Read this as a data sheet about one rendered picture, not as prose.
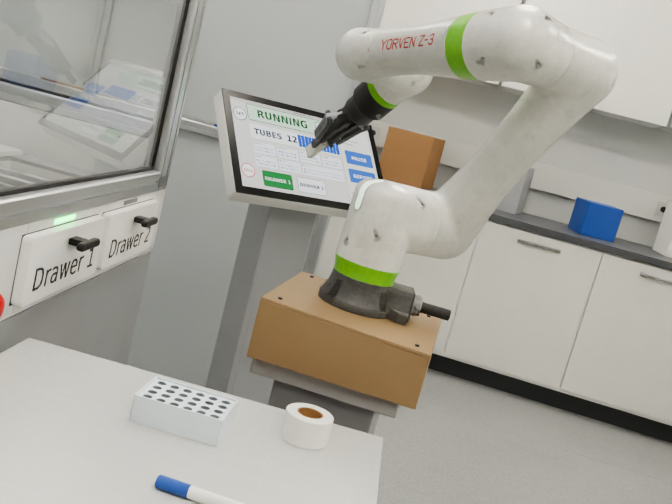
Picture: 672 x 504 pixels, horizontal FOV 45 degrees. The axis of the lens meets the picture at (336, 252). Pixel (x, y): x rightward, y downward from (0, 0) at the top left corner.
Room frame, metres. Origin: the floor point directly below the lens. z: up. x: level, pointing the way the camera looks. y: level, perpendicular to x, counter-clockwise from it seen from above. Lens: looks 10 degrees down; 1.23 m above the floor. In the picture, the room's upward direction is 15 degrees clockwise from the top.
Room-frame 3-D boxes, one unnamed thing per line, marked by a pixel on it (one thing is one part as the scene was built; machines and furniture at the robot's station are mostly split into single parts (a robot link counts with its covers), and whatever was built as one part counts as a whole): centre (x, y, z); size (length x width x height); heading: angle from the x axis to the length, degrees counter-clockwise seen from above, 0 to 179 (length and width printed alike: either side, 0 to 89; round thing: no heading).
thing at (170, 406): (1.04, 0.15, 0.78); 0.12 x 0.08 x 0.04; 85
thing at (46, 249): (1.31, 0.44, 0.87); 0.29 x 0.02 x 0.11; 177
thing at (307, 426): (1.09, -0.02, 0.78); 0.07 x 0.07 x 0.04
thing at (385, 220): (1.54, -0.08, 1.02); 0.16 x 0.13 x 0.19; 127
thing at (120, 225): (1.62, 0.42, 0.87); 0.29 x 0.02 x 0.11; 177
